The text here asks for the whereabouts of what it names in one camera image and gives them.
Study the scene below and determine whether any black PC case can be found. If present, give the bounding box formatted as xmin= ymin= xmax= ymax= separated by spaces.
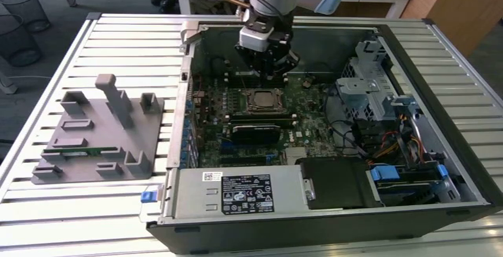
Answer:
xmin=145 ymin=18 xmax=494 ymax=255

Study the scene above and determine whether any silver drive rail bracket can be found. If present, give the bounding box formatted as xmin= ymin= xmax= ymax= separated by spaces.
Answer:
xmin=386 ymin=94 xmax=448 ymax=172

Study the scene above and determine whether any black expansion slot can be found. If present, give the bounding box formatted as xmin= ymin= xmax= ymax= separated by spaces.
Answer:
xmin=218 ymin=156 xmax=268 ymax=165

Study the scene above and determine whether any yellow wire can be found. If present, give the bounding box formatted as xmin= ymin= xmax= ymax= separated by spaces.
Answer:
xmin=372 ymin=141 xmax=396 ymax=160

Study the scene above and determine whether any orange wire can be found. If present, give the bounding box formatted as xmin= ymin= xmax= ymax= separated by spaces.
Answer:
xmin=412 ymin=137 xmax=425 ymax=162

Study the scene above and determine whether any black graphics card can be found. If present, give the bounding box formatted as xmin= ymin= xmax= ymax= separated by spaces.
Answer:
xmin=230 ymin=124 xmax=282 ymax=146

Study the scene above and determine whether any blue disk carrier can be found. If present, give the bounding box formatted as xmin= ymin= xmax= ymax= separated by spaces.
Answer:
xmin=368 ymin=164 xmax=400 ymax=184

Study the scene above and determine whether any silver power supply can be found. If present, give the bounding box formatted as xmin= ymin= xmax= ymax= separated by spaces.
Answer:
xmin=158 ymin=167 xmax=317 ymax=221

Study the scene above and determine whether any silver CPU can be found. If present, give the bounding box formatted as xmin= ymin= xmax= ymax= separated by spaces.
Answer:
xmin=252 ymin=90 xmax=281 ymax=108

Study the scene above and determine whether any grey stand foot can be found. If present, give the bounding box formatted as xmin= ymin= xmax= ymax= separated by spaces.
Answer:
xmin=0 ymin=55 xmax=18 ymax=95

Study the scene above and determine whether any wooden cabinet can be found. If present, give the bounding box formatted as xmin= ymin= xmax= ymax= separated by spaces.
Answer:
xmin=400 ymin=0 xmax=503 ymax=57

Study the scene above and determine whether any grey parts rack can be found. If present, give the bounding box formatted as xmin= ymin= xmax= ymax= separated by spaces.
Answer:
xmin=31 ymin=74 xmax=165 ymax=184

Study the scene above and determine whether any green motherboard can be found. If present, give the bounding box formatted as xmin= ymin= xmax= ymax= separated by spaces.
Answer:
xmin=186 ymin=73 xmax=356 ymax=170

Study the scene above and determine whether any green RAM stick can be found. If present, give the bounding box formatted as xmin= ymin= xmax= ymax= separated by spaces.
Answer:
xmin=42 ymin=147 xmax=118 ymax=155

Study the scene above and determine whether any silver chipset heat sink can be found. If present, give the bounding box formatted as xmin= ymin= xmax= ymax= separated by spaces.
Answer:
xmin=284 ymin=147 xmax=309 ymax=163

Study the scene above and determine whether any black round cable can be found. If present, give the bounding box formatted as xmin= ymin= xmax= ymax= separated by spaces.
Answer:
xmin=325 ymin=118 xmax=369 ymax=160

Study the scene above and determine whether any CPU socket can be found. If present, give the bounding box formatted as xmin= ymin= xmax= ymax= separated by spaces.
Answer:
xmin=241 ymin=87 xmax=290 ymax=116

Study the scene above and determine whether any metal drive cage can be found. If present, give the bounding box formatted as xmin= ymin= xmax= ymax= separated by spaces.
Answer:
xmin=333 ymin=40 xmax=398 ymax=122

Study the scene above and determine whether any black wire mesh bin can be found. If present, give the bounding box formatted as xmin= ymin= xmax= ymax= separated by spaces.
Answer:
xmin=0 ymin=0 xmax=51 ymax=33
xmin=0 ymin=14 xmax=42 ymax=68

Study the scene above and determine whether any metal disk bay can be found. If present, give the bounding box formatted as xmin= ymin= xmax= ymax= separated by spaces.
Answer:
xmin=364 ymin=162 xmax=464 ymax=209

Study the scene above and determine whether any black hard disk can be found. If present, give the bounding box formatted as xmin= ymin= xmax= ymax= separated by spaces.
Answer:
xmin=376 ymin=180 xmax=438 ymax=207

